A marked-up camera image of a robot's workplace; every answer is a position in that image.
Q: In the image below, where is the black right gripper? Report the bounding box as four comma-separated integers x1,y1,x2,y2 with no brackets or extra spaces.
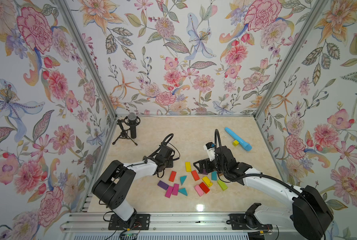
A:
194,156,229,175

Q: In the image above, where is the red rectangular block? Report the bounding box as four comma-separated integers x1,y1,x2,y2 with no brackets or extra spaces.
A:
191,170,200,181
199,183,210,194
168,171,177,183

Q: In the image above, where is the yellow rectangular block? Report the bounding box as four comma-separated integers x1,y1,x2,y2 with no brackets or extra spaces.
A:
185,162,192,172
202,176,213,188

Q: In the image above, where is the purple rectangular block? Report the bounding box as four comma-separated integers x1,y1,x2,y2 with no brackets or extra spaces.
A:
157,181,169,191

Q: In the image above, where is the magenta rectangular block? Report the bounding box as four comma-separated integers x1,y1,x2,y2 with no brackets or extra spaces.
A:
172,184,180,196
165,186,173,198

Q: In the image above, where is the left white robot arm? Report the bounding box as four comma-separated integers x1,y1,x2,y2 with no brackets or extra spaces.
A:
91,145,177,225

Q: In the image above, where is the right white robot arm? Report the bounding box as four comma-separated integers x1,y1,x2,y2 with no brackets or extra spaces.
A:
193,143,333,240

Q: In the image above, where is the teal small block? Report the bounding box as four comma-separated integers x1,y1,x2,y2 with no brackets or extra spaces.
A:
211,171,218,181

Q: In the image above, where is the green rectangular block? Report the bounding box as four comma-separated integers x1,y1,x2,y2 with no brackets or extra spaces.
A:
217,180,228,191

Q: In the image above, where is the teal triangle block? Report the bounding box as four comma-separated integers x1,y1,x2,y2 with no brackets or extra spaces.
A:
180,176,187,185
178,188,188,196

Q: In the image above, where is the blue toy microphone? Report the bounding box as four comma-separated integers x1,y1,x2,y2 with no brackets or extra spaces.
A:
225,127,252,152

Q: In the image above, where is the pink rectangular block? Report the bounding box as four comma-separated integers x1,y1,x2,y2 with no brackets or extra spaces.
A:
194,185,205,197

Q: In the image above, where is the black rhinestone microphone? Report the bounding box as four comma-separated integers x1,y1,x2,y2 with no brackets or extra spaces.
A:
127,113,137,139

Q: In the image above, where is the black tripod mic stand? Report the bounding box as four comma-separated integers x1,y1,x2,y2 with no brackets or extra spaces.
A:
112,116,140,146

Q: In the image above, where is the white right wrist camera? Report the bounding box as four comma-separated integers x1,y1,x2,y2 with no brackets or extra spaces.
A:
204,142,216,162

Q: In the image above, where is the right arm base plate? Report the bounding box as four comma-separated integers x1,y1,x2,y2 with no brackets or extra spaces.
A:
226,214,273,231

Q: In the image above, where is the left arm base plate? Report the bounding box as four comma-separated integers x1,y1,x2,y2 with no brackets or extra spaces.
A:
107,213,151,231

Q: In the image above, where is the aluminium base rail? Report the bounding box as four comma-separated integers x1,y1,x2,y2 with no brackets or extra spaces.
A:
60,213,303,240

